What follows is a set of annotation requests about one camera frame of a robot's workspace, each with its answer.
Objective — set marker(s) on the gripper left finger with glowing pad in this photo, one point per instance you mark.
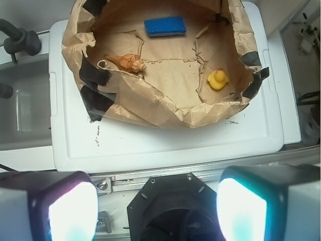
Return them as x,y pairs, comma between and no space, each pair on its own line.
48,205

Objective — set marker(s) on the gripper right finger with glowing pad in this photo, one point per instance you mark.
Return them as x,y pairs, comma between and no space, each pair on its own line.
263,202

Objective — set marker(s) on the white toy sink basin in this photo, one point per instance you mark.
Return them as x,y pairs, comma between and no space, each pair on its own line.
26,143

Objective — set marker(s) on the yellow rubber duck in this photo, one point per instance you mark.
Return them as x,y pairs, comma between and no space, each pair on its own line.
218,79

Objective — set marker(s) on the orange conch shell toy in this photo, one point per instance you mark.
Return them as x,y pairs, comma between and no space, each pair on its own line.
130,63

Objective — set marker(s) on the grey toy sink faucet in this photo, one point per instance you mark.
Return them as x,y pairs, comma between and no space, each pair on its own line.
19,40

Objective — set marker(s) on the brown paper bag tray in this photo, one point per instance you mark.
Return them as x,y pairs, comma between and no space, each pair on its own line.
173,91

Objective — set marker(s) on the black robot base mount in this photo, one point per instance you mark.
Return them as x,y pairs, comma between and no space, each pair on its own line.
174,207

